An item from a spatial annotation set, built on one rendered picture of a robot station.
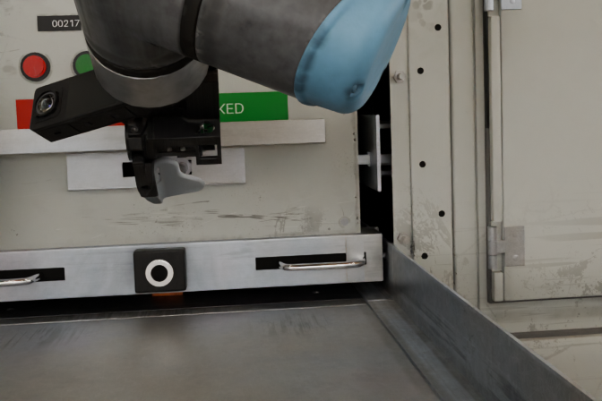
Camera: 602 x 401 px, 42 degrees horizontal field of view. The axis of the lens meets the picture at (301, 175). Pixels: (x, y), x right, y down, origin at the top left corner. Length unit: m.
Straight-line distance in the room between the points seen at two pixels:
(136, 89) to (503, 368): 0.33
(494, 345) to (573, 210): 0.41
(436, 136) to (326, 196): 0.15
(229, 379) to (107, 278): 0.31
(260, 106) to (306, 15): 0.50
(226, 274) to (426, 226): 0.25
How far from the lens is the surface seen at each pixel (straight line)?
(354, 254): 0.97
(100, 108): 0.66
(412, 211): 0.95
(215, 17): 0.48
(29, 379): 0.76
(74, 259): 0.97
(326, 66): 0.47
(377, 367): 0.73
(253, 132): 0.92
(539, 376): 0.53
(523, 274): 0.98
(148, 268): 0.94
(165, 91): 0.59
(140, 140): 0.68
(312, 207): 0.97
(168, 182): 0.75
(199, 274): 0.96
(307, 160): 0.96
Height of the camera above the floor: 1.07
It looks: 4 degrees down
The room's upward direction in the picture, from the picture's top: 2 degrees counter-clockwise
